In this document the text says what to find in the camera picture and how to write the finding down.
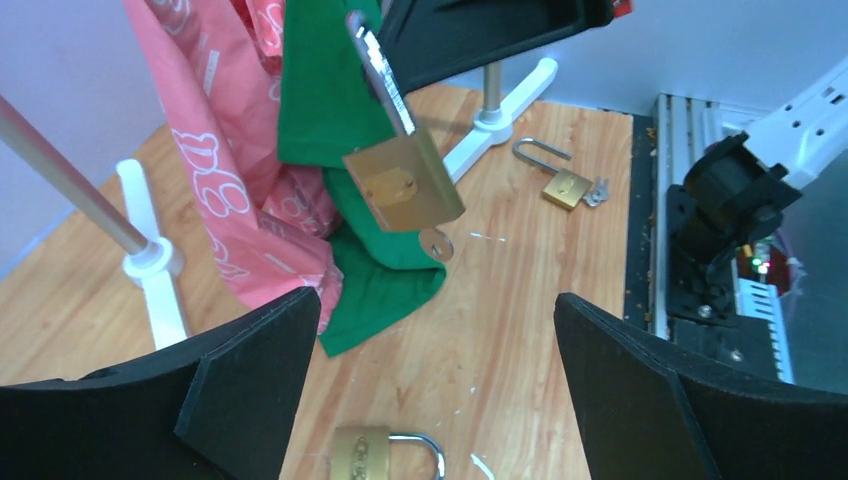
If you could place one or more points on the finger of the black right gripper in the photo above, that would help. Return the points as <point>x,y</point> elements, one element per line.
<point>426,42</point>

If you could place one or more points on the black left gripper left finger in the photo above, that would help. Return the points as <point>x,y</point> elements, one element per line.
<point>219,405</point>

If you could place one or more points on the metal clothes rack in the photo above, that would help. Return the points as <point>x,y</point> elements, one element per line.
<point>153,262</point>

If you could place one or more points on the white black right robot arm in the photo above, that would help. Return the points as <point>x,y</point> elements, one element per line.
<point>806,133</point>

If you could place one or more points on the small brass padlock with key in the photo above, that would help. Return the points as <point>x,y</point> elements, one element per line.
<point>566,189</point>

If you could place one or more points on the pink printed shirt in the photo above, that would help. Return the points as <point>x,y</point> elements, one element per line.
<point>217,68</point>

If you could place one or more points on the small brass padlock open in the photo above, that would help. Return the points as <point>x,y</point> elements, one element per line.
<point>363,452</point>

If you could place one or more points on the large brass padlock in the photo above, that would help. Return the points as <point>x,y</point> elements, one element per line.
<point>403,179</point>

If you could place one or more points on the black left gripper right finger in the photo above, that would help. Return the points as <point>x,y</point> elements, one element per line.
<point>648,409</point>

